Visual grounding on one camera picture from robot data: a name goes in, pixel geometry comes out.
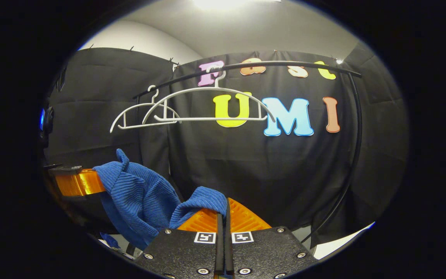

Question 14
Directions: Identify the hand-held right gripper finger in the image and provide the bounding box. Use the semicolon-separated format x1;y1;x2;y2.
224;198;318;279
135;207;224;279

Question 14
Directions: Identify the blue corduroy jacket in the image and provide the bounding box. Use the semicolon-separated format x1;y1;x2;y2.
93;148;228;250

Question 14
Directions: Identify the white plastic hanger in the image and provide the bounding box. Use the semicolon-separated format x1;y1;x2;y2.
110;85;181;133
142;65;276;124

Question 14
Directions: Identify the black metal clothes rack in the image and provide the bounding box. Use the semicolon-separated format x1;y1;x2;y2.
133;60;364;244

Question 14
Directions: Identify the black backdrop cloth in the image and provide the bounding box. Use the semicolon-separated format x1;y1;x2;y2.
45;46;410;248

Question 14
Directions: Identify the large ceiling light panel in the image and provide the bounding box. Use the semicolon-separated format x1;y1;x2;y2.
192;0;281;10

